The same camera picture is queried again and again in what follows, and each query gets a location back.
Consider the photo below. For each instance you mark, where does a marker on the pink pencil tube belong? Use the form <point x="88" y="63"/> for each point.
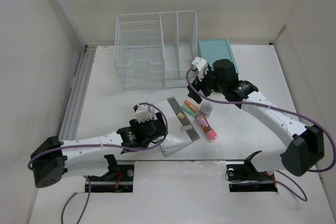
<point x="211" y="135"/>

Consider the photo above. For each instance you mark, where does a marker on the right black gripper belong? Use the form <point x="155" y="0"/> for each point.
<point x="198" y="85"/>

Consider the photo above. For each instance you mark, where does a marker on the small yellow eraser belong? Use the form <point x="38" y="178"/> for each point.
<point x="180" y="115"/>

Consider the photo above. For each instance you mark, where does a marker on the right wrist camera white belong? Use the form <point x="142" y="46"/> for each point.
<point x="201" y="66"/>

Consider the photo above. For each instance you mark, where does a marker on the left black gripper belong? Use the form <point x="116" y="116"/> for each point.
<point x="136" y="125"/>

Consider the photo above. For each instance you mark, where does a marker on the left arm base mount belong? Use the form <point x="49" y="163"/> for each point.
<point x="117" y="179"/>

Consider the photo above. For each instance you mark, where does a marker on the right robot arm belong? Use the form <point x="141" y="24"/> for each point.
<point x="304" y="145"/>

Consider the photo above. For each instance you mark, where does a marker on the small gray stapler remover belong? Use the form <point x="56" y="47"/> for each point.
<point x="186" y="128"/>

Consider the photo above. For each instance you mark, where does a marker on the aluminium rail frame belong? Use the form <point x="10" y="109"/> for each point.
<point x="78" y="88"/>

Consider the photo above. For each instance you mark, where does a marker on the white wire mesh desk organizer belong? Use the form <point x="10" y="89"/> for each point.
<point x="155" y="50"/>

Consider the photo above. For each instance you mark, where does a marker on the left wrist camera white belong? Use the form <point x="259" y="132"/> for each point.
<point x="143" y="113"/>

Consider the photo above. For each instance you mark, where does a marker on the green highlighter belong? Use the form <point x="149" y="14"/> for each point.
<point x="189" y="111"/>

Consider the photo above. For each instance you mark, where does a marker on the clear jar of paper clips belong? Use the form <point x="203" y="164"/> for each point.
<point x="206" y="109"/>

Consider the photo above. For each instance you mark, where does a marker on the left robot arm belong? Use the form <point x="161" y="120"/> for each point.
<point x="54" y="159"/>

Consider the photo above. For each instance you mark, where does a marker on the orange highlighter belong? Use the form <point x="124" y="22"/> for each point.
<point x="192" y="106"/>

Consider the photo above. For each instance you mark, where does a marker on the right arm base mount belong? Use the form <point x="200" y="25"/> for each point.
<point x="243" y="177"/>

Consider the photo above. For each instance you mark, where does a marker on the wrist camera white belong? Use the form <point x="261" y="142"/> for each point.
<point x="143" y="113"/>
<point x="201" y="66"/>

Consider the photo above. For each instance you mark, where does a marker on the gray white booklet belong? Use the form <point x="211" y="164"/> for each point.
<point x="176" y="140"/>

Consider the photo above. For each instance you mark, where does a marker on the teal drawer box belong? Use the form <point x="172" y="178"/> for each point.
<point x="215" y="49"/>

